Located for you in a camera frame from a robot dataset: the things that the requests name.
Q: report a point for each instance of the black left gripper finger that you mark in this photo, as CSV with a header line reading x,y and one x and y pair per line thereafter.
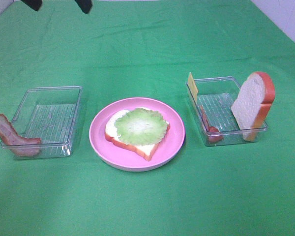
x,y
33,4
84,5

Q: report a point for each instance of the toy lettuce leaf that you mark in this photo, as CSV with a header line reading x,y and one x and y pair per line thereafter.
x,y
141,127

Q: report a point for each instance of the thick toy bacon strip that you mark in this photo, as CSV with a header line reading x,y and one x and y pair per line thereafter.
x,y
10,137

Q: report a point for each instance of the toy bread slice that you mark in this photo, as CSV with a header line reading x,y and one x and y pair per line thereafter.
x,y
253,103
146,152

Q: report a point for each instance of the green tablecloth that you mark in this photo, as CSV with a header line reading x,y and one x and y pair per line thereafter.
x,y
128,49

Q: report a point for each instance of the left clear plastic tray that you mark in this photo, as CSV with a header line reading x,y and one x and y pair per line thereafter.
x,y
48,113

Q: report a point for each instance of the clear plastic tray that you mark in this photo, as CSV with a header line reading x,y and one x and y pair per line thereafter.
x,y
217,95
48,113

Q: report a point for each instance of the yellow toy cheese slice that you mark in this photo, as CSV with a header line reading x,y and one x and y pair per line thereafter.
x,y
192,87

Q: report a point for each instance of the pink round plate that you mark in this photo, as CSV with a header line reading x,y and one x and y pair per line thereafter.
x,y
128,160

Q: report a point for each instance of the right clear plastic tray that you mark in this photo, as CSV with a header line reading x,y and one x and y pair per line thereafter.
x,y
217,95

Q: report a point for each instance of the thin toy bacon strip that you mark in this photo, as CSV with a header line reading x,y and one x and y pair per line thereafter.
x,y
213,133

